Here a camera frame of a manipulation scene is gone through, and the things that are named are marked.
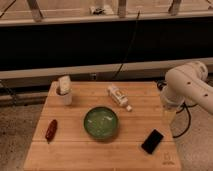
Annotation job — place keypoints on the green ceramic bowl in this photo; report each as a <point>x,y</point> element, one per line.
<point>101,123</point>

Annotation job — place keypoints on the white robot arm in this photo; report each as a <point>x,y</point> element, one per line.
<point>187,81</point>

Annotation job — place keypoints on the white plastic bottle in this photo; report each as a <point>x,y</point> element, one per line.
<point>115,93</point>

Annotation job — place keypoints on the crumpled white packet in cup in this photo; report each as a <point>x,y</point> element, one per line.
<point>64,84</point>

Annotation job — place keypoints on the white cup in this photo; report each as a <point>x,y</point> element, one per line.
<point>65,99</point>

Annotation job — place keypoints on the red chili pepper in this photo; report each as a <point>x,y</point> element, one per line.
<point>50,133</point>

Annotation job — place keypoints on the black smartphone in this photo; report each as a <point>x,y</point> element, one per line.
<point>152,141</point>

